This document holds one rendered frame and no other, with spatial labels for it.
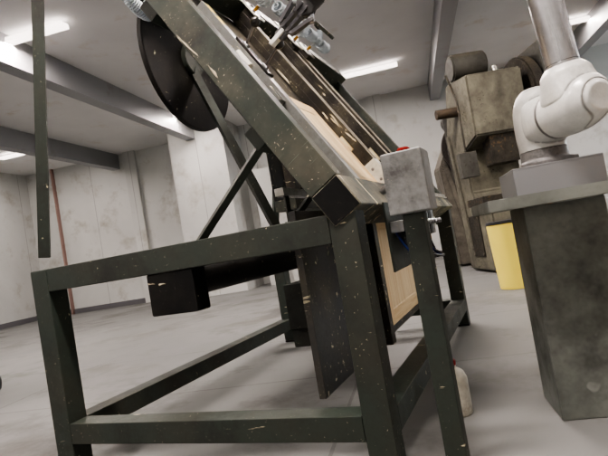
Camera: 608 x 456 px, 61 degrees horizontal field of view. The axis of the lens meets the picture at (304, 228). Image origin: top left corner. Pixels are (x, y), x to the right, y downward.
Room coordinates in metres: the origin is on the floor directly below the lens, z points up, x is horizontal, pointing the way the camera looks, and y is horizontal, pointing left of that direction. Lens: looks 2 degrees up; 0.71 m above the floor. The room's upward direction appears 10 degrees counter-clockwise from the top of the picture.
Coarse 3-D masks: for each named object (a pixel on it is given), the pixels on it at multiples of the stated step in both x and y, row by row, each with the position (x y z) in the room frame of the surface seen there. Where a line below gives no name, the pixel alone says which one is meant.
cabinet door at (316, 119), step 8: (296, 104) 2.02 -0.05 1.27; (304, 104) 2.16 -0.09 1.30; (304, 112) 2.04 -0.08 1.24; (312, 112) 2.16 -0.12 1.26; (312, 120) 2.05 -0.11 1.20; (320, 120) 2.18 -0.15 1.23; (320, 128) 2.06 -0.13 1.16; (328, 128) 2.18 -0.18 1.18; (328, 136) 2.08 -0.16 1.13; (336, 136) 2.19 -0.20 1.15; (336, 144) 2.07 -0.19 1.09; (344, 144) 2.20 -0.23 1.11; (344, 152) 2.08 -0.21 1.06; (352, 160) 2.08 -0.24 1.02; (352, 168) 1.96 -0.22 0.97; (360, 168) 2.09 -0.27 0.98; (360, 176) 1.95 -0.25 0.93; (368, 176) 2.10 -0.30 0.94
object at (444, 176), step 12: (444, 120) 7.49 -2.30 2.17; (444, 132) 7.50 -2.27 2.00; (444, 144) 7.55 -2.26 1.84; (444, 156) 7.57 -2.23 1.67; (444, 168) 7.73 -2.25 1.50; (444, 180) 7.76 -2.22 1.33; (444, 192) 7.80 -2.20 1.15; (456, 192) 7.72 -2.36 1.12; (456, 204) 7.75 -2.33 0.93; (456, 216) 7.75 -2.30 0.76; (456, 228) 7.75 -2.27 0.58; (456, 240) 7.77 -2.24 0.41; (468, 252) 7.74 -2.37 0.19
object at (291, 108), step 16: (208, 16) 1.95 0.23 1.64; (224, 32) 1.92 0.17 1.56; (240, 48) 1.90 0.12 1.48; (256, 64) 1.88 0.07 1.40; (272, 80) 1.89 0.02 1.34; (288, 96) 1.89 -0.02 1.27; (304, 128) 1.82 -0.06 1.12; (320, 144) 1.80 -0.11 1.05; (336, 160) 1.79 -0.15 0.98; (352, 176) 1.77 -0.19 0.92
